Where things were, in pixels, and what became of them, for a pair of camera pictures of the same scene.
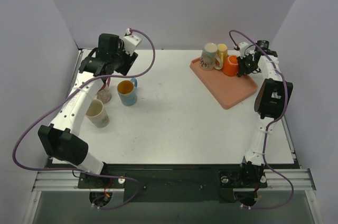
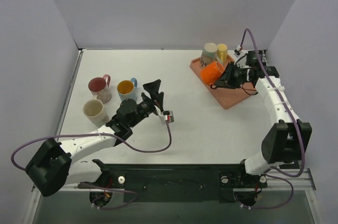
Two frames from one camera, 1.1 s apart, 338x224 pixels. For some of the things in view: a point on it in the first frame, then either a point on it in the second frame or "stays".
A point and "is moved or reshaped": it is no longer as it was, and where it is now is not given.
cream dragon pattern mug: x=96 y=113 stays
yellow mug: x=222 y=51 stays
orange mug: x=231 y=66 is moved or reshaped
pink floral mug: x=104 y=94 stays
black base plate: x=172 y=184 stays
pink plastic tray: x=228 y=91 stays
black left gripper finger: x=132 y=59 -> x=152 y=87
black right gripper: x=244 y=66 -> x=231 y=75
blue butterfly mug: x=127 y=91 stays
